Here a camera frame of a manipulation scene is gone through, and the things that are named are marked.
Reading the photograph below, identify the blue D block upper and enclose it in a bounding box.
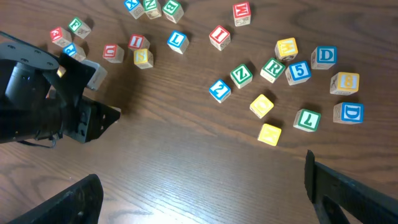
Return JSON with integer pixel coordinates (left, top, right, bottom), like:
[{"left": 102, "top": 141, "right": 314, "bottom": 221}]
[{"left": 311, "top": 46, "right": 337, "bottom": 70}]

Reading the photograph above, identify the blue 5 block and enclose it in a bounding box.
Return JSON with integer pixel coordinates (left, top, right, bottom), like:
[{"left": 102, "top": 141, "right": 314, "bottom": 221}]
[{"left": 285, "top": 61, "right": 312, "bottom": 85}]

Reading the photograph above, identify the red E block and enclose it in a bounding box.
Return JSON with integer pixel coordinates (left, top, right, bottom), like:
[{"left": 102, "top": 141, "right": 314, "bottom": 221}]
[{"left": 50, "top": 27, "right": 72, "bottom": 48}]

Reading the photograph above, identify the yellow S block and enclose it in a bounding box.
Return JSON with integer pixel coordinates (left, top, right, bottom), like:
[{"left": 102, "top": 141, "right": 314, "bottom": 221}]
[{"left": 133, "top": 49, "right": 154, "bottom": 69}]

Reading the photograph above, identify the yellow 8 block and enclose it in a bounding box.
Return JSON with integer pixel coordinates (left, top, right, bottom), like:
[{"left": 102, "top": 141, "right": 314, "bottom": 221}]
[{"left": 330, "top": 72, "right": 360, "bottom": 96}]

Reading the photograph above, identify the red I block right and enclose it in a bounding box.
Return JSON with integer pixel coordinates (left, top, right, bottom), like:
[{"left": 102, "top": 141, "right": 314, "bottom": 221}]
[{"left": 209, "top": 26, "right": 231, "bottom": 51}]

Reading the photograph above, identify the green Z block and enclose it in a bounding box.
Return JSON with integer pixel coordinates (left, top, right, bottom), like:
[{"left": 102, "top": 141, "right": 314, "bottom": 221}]
[{"left": 230, "top": 64, "right": 253, "bottom": 89}]

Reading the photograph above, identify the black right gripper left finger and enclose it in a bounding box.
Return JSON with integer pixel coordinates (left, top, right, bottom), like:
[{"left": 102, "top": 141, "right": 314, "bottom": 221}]
[{"left": 9, "top": 174, "right": 104, "bottom": 224}]

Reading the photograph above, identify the green B block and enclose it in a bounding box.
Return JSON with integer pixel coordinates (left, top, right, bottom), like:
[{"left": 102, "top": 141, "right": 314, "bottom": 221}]
[{"left": 162, "top": 0, "right": 184, "bottom": 24}]

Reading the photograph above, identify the green N block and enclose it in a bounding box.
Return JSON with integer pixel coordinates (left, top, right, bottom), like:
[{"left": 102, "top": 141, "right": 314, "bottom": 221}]
[{"left": 143, "top": 0, "right": 162, "bottom": 19}]

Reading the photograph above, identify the red i block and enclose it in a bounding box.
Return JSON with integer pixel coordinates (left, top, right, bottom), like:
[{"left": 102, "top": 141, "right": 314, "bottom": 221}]
[
  {"left": 209, "top": 26, "right": 231, "bottom": 51},
  {"left": 128, "top": 34, "right": 150, "bottom": 51}
]

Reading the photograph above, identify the green F block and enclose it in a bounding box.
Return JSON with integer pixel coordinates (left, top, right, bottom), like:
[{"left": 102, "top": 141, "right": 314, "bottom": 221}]
[{"left": 68, "top": 17, "right": 91, "bottom": 39}]

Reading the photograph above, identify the yellow W block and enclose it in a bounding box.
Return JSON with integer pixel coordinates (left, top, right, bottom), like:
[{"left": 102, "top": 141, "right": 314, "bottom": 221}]
[{"left": 275, "top": 37, "right": 298, "bottom": 62}]

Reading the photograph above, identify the green 7 block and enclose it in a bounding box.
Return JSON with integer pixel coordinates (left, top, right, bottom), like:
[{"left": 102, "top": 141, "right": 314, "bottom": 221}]
[{"left": 293, "top": 109, "right": 321, "bottom": 132}]

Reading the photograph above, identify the blue d block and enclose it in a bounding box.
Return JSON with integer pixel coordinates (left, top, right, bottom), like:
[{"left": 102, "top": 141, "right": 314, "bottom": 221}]
[
  {"left": 311, "top": 46, "right": 337, "bottom": 70},
  {"left": 333, "top": 102, "right": 364, "bottom": 124}
]

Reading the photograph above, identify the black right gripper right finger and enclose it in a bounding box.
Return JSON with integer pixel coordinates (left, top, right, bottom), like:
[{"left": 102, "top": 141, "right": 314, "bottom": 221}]
[{"left": 304, "top": 150, "right": 397, "bottom": 224}]

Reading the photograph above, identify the green R block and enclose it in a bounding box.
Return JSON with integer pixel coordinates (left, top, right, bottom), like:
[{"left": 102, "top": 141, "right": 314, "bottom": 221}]
[{"left": 260, "top": 58, "right": 285, "bottom": 83}]

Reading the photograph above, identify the yellow O block right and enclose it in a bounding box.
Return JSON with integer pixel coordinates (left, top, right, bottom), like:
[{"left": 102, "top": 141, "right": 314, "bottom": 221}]
[{"left": 249, "top": 94, "right": 274, "bottom": 119}]

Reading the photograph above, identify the blue 2 block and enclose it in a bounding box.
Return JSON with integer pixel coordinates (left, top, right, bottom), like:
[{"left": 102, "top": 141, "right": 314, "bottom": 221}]
[{"left": 209, "top": 80, "right": 231, "bottom": 103}]

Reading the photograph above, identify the blue L block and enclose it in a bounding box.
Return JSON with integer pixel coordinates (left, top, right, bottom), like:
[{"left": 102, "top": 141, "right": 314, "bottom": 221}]
[{"left": 167, "top": 30, "right": 189, "bottom": 54}]

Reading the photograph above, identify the yellow K block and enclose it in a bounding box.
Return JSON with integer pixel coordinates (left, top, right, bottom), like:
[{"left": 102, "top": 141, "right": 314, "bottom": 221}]
[{"left": 257, "top": 124, "right": 282, "bottom": 146}]

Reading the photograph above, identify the blue P block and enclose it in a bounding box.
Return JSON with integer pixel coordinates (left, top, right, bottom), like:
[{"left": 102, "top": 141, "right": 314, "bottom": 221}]
[{"left": 63, "top": 43, "right": 86, "bottom": 62}]

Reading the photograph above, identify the red W block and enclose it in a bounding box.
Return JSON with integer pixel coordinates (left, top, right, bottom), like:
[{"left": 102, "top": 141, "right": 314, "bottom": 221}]
[{"left": 233, "top": 1, "right": 251, "bottom": 27}]

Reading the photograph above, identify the blue X block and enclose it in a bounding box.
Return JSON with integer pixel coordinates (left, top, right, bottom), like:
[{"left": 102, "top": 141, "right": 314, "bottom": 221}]
[{"left": 124, "top": 0, "right": 144, "bottom": 19}]

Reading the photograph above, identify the blue D block lower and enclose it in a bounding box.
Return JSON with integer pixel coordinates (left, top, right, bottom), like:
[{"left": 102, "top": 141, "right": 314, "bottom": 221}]
[{"left": 333, "top": 102, "right": 364, "bottom": 124}]

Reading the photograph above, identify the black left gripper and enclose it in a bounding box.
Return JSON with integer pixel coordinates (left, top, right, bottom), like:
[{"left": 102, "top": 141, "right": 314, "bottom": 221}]
[{"left": 1, "top": 32, "right": 121, "bottom": 144}]

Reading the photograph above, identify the red U block middle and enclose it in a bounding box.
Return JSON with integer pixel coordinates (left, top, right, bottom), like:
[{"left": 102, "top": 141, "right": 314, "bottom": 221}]
[{"left": 103, "top": 44, "right": 124, "bottom": 63}]

